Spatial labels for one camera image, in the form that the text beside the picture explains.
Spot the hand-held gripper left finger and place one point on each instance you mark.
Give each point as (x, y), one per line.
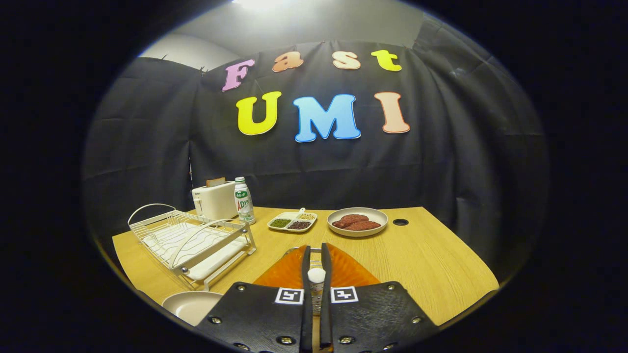
(255, 318)

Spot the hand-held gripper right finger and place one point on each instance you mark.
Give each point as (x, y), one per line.
(378, 318)

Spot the beige round plate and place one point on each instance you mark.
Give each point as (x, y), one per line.
(191, 306)

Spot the white oval dish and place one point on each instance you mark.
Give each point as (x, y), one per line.
(378, 215)

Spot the white drip tray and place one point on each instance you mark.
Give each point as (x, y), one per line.
(216, 262)

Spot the red meat slice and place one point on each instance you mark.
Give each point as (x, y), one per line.
(365, 226)
(351, 218)

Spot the pile of green beans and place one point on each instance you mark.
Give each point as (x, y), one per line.
(280, 223)

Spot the pile of dark red beans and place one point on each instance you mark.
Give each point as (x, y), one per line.
(299, 225)

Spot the white divided tray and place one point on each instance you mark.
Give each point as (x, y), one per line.
(287, 215)

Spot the pile of yellow soybeans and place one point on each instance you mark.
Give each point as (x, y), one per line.
(307, 216)

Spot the white bottle with green label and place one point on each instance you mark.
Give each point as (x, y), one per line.
(244, 203)

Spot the white toaster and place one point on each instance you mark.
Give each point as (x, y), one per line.
(216, 201)

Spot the brown bread slice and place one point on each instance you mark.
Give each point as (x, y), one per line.
(216, 182)

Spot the bright ceiling light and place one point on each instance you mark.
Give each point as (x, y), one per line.
(260, 4)

